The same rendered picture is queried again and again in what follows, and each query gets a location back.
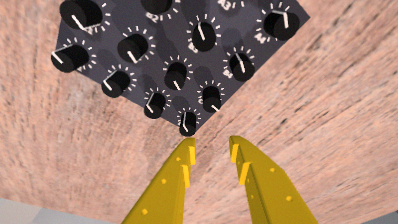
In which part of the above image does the black knob box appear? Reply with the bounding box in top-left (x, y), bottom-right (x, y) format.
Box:
top-left (51, 0), bottom-right (310, 137)

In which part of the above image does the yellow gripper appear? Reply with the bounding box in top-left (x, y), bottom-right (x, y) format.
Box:
top-left (121, 135), bottom-right (319, 224)

